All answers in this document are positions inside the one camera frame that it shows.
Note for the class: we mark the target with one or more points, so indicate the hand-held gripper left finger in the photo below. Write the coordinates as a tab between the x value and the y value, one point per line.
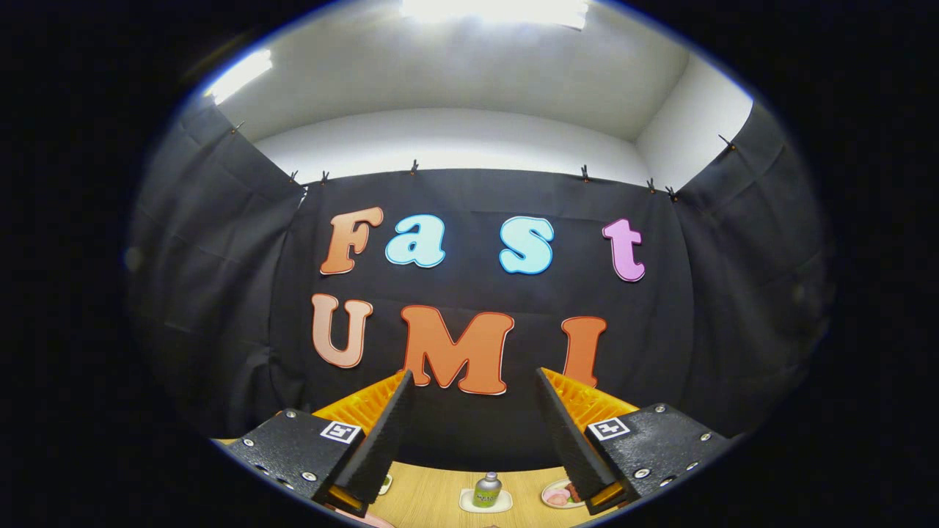
378	455

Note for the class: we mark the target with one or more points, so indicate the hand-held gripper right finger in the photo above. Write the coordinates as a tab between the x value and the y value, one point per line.
576	458

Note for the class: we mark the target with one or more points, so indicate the white divided bean dish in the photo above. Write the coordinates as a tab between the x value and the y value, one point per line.
384	484

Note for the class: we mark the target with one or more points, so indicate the brown meat piece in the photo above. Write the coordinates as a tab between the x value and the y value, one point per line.
574	491

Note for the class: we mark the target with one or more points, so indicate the pink ham slices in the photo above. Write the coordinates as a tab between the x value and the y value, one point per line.
558	497

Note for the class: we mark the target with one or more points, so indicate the white oval plate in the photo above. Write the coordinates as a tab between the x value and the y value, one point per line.
550	502

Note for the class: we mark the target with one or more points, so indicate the round pink plate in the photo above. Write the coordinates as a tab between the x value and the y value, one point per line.
367	521

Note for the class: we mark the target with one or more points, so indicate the square white coaster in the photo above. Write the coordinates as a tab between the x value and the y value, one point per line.
506	504

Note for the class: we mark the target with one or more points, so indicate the green soda bottle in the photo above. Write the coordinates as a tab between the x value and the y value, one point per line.
487	491

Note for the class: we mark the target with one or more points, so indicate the row of small cloth clips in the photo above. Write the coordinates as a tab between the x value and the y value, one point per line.
414	169

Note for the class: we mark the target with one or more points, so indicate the slanted ceiling light strip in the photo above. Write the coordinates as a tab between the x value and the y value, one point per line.
238	75

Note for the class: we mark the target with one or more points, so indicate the wide ceiling light panel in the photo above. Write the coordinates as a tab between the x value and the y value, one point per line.
499	9

